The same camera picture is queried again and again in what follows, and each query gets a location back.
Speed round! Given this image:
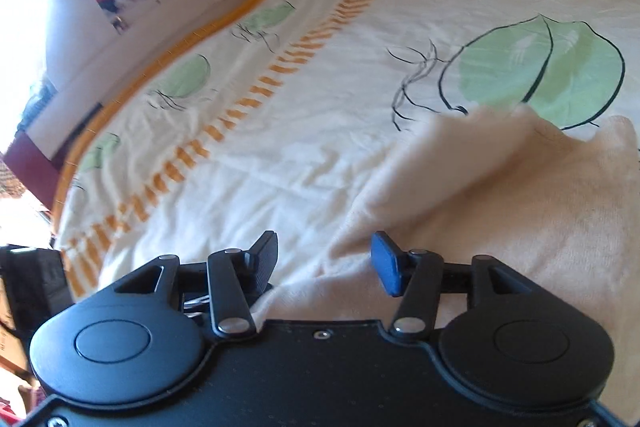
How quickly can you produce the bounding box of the leaf-printed bedspread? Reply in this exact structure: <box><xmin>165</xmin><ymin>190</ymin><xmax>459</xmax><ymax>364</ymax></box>
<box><xmin>52</xmin><ymin>0</ymin><xmax>640</xmax><ymax>303</ymax></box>

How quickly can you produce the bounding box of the black box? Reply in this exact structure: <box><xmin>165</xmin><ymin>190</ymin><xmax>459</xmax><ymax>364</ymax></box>
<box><xmin>0</xmin><ymin>246</ymin><xmax>71</xmax><ymax>344</ymax></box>

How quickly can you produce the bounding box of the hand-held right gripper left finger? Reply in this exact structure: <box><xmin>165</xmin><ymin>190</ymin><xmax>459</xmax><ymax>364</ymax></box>
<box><xmin>114</xmin><ymin>230</ymin><xmax>279</xmax><ymax>338</ymax></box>

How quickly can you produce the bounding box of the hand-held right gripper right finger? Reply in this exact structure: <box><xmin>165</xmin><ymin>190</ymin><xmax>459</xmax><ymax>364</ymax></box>
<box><xmin>370</xmin><ymin>231</ymin><xmax>532</xmax><ymax>338</ymax></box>

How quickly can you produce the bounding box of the dark red furniture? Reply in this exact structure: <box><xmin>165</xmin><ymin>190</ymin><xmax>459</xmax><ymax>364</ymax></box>
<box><xmin>0</xmin><ymin>129</ymin><xmax>58</xmax><ymax>214</ymax></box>

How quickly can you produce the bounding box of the cream knit sweater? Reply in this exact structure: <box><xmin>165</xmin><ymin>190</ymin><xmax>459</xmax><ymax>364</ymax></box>
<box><xmin>250</xmin><ymin>104</ymin><xmax>640</xmax><ymax>408</ymax></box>

